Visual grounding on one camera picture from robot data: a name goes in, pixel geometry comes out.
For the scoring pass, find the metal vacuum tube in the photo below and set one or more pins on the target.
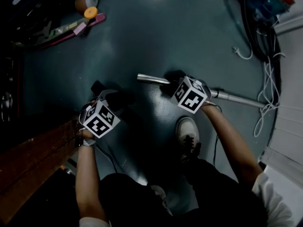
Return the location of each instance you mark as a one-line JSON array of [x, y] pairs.
[[151, 78]]

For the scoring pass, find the silver wristwatch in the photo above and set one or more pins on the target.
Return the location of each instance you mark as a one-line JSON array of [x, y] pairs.
[[87, 142]]

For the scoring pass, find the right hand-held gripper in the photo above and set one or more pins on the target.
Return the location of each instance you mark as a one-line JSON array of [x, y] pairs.
[[189, 99]]

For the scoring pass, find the long pink flat bar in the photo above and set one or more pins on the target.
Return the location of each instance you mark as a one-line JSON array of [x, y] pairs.
[[100, 16]]

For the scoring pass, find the person's right white shoe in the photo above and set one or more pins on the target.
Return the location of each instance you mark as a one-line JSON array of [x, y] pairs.
[[187, 129]]

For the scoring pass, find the person's left forearm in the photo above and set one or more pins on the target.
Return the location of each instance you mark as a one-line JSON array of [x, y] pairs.
[[87, 185]]

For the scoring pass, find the brown tape roll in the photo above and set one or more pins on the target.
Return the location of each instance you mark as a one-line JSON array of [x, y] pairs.
[[80, 3]]

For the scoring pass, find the slanted wooden beam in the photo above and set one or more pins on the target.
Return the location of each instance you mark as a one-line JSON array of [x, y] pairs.
[[30, 159]]

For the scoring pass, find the person's right forearm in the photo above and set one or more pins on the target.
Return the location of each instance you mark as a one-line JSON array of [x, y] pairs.
[[232, 145]]

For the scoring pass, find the black metal tool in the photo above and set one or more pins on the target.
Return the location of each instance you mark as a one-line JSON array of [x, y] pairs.
[[45, 31]]

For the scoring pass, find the small pink box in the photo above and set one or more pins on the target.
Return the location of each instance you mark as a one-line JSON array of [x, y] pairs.
[[79, 28]]

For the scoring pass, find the red and blue vacuum cleaner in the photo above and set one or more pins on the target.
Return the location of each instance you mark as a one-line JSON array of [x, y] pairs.
[[267, 3]]

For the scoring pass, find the black vacuum floor nozzle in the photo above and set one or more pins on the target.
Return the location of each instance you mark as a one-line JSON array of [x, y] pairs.
[[123, 99]]

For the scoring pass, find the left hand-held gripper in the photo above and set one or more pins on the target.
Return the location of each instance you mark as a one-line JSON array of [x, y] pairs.
[[99, 124]]

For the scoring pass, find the orange tape roll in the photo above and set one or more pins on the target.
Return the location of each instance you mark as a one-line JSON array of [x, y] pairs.
[[90, 12]]

